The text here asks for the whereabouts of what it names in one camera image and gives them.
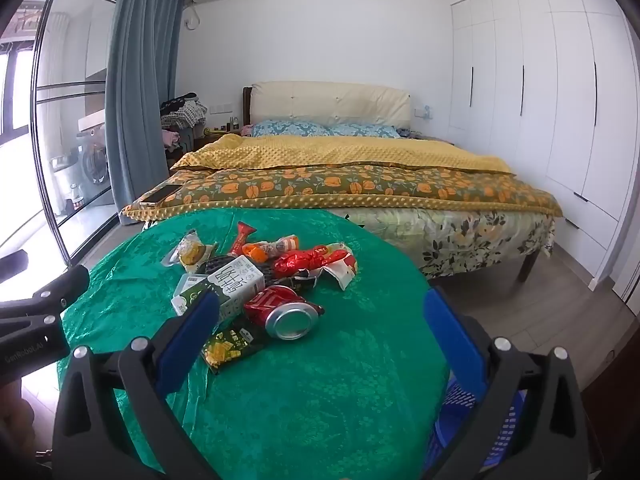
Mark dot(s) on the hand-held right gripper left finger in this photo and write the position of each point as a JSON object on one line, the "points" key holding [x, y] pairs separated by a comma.
{"points": [[192, 330]]}

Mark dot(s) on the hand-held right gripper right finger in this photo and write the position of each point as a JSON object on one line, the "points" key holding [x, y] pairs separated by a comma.
{"points": [[452, 340]]}

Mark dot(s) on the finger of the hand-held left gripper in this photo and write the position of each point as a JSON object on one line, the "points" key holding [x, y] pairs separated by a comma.
{"points": [[12, 261], [60, 290]]}

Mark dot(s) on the yellow green snack packet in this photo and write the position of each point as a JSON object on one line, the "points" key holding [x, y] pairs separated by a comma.
{"points": [[230, 347]]}

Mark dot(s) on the blue plastic basket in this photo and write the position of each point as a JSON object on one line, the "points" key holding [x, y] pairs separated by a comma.
{"points": [[452, 425]]}

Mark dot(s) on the green and white milk carton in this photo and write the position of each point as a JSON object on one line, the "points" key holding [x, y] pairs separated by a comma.
{"points": [[235, 280]]}

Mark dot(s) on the black mesh net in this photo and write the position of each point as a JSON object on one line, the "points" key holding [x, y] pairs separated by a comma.
{"points": [[215, 264]]}

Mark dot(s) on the clear bread packet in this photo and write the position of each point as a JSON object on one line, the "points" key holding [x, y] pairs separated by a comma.
{"points": [[192, 252]]}

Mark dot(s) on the crushed red can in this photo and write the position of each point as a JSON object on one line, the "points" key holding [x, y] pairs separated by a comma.
{"points": [[270, 305]]}

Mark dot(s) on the bed with floral sheet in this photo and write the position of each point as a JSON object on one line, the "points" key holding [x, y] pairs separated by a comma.
{"points": [[475, 240]]}

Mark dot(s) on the red sachet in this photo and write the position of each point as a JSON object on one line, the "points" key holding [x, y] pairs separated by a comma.
{"points": [[242, 235]]}

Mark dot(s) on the orange snack packet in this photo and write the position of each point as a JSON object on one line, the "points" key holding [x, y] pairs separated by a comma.
{"points": [[265, 250]]}

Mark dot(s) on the grey washing machine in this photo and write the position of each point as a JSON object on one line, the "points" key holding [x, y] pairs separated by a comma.
{"points": [[95, 165]]}

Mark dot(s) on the white and red wrapper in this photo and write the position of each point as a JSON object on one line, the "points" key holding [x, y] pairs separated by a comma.
{"points": [[342, 265]]}

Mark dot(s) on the green patterned tablecloth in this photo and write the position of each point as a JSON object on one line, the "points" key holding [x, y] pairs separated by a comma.
{"points": [[325, 385]]}

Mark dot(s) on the black smartphone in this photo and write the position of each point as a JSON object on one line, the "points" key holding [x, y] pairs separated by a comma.
{"points": [[160, 194]]}

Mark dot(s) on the dark wooden furniture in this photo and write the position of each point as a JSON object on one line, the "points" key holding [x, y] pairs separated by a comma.
{"points": [[610, 400]]}

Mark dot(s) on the orange floral quilt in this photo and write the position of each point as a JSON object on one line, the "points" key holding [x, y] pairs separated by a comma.
{"points": [[350, 185]]}

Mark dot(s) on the wooden nightstand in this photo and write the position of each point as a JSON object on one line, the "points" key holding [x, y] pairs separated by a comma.
{"points": [[210, 140]]}

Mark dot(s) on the glass sliding door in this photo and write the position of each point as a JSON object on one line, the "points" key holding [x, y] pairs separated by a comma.
{"points": [[42, 60]]}

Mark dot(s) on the yellow dotted blanket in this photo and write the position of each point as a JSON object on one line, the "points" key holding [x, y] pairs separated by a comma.
{"points": [[350, 152]]}

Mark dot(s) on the grey-blue curtain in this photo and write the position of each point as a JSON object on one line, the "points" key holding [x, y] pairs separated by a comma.
{"points": [[140, 85]]}

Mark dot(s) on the pile of clothes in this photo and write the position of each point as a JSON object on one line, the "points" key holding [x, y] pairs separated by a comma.
{"points": [[185, 110]]}

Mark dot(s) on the blue floral pillow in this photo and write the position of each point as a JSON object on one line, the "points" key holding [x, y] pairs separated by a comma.
{"points": [[287, 129], [365, 131]]}

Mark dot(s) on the cream padded headboard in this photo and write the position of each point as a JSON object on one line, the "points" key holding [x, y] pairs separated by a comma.
{"points": [[330, 102]]}

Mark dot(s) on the white wardrobe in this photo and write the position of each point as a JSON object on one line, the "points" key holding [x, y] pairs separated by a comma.
{"points": [[550, 85]]}

